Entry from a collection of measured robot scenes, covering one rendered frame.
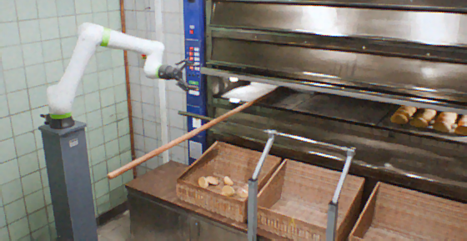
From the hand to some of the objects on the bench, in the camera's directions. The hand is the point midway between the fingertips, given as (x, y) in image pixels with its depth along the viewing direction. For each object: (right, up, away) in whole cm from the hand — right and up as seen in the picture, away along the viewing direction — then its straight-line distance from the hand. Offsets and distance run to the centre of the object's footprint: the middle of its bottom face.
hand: (196, 77), depth 253 cm
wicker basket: (+19, -80, +49) cm, 95 cm away
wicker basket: (+119, -100, -16) cm, 156 cm away
